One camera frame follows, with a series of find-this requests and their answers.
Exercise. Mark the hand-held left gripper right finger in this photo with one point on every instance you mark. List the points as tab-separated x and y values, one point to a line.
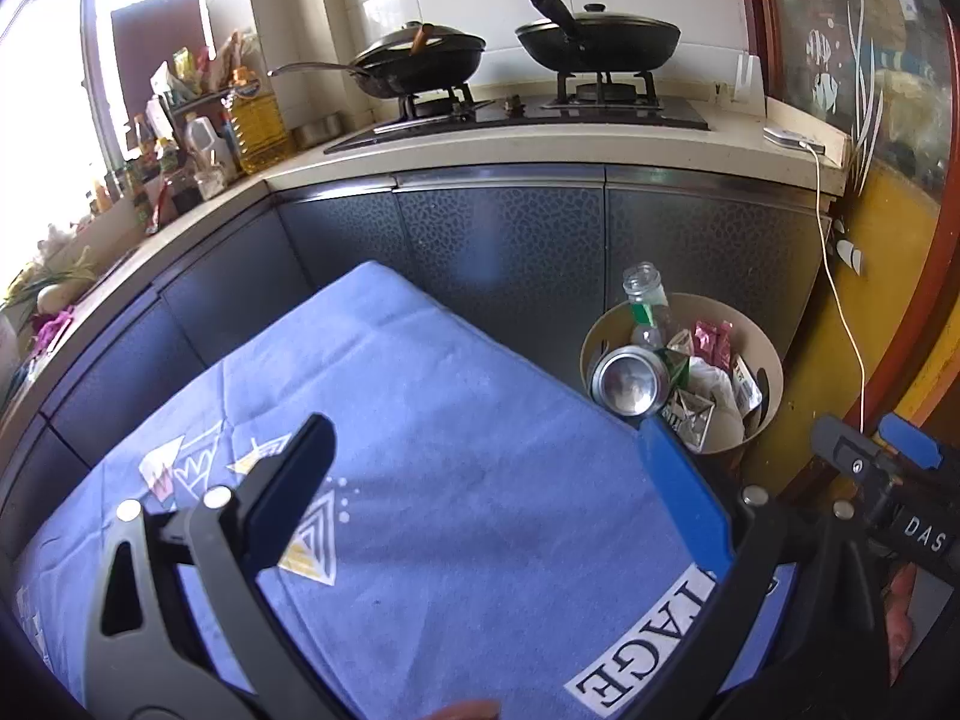
690	495

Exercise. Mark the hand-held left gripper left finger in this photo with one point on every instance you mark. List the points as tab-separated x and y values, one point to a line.
292	495

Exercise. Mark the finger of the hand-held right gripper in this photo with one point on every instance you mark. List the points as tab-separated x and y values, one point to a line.
909	441
844	446

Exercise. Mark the white green milk carton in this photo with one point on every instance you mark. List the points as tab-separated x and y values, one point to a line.
686	420

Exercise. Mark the white tissue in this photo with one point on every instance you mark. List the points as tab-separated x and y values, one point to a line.
712	386

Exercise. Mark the red snack packet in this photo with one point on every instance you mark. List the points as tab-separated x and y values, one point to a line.
712	341

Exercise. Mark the beige round waste bin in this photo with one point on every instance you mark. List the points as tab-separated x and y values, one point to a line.
731	315

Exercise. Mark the clear plastic bottle green label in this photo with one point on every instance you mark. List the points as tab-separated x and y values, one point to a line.
645	292

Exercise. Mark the person's left hand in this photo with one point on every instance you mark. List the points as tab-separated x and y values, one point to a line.
466	711

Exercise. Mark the blue printed tablecloth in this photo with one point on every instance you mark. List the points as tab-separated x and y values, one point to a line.
450	465

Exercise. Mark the purple vegetable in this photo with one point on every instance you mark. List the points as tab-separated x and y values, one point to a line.
52	330

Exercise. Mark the white charging phone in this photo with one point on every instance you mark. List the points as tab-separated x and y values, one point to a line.
791	139

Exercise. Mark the white radish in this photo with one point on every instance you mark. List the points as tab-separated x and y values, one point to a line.
49	298

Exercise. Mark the green onions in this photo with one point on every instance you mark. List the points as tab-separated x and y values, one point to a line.
52	277

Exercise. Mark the row of sauce bottles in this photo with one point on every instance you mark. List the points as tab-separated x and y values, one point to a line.
142	180

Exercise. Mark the glass door with fish decal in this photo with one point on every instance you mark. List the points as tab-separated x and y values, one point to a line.
885	90

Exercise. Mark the white plastic jug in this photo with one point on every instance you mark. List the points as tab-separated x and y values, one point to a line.
202	146

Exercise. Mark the small steel pot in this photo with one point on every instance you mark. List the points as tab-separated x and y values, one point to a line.
319	131

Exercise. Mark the yellow cooking oil bottle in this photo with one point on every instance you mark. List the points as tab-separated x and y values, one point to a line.
259	127

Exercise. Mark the black gas stove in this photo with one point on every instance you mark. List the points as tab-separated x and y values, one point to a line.
525	116

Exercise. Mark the spice rack with packets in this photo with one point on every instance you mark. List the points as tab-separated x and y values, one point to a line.
187	82

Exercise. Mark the black wok with lid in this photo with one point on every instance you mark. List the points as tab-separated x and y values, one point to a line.
427	60

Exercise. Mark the black frying pan with lid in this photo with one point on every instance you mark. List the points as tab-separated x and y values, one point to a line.
600	45

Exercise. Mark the kitchen window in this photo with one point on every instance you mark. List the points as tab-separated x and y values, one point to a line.
45	90

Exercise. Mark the reddish window poster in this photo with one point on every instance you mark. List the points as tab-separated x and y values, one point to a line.
157	22

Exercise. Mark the white wall plug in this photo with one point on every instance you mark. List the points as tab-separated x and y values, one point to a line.
849	251

